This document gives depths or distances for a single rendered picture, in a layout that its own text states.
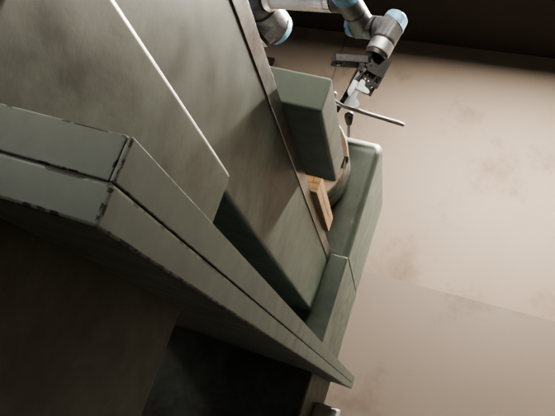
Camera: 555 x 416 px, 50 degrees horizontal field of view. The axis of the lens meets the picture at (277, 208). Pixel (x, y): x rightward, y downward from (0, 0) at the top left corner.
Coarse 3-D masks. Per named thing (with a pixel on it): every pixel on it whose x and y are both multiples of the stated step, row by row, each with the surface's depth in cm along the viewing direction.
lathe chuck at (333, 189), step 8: (344, 136) 171; (344, 144) 170; (344, 152) 170; (344, 168) 171; (344, 176) 171; (328, 184) 167; (336, 184) 168; (344, 184) 176; (328, 192) 167; (336, 192) 173
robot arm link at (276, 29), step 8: (272, 16) 208; (280, 16) 211; (288, 16) 215; (256, 24) 212; (264, 24) 210; (272, 24) 211; (280, 24) 212; (288, 24) 215; (264, 32) 212; (272, 32) 213; (280, 32) 215; (288, 32) 217; (264, 40) 214; (272, 40) 217; (280, 40) 218
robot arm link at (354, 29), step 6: (366, 12) 185; (360, 18) 185; (366, 18) 186; (372, 18) 187; (348, 24) 190; (354, 24) 187; (360, 24) 187; (366, 24) 188; (348, 30) 193; (354, 30) 190; (360, 30) 189; (366, 30) 188; (354, 36) 194; (360, 36) 192; (366, 36) 190
